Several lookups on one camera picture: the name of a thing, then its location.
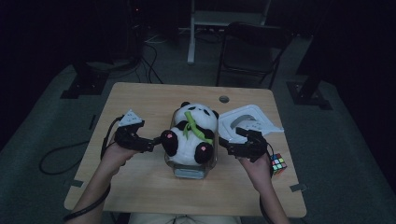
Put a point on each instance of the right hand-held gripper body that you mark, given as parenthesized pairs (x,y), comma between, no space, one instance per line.
(257,146)

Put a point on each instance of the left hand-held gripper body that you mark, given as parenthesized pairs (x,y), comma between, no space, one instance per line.
(129,138)

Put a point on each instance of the white plastic storage box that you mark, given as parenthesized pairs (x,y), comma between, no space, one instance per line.
(229,119)

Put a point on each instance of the colourful puzzle cube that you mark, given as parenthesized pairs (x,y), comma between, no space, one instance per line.
(278,165)

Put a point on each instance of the panda plush toy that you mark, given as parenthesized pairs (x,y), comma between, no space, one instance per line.
(199,119)

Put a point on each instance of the clear plastic storage box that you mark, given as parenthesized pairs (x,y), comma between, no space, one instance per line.
(190,171)

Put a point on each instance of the person's left hand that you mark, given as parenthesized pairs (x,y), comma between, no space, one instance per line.
(113,158)

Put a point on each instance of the person's right hand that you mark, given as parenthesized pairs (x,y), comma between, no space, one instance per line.
(260,174)

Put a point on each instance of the grey table grommet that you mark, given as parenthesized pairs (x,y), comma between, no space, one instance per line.
(223,99)

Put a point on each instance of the grey tape strip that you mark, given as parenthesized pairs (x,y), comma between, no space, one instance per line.
(298,187)
(74,183)

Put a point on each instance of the black stand base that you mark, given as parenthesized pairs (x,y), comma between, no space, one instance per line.
(84,84)
(308,93)

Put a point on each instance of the person's beige clothing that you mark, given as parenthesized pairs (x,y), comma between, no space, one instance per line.
(186,219)

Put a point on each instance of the black folding chair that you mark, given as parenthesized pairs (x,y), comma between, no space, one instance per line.
(249,53)

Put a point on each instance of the white metal stand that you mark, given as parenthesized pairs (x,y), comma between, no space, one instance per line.
(218,17)

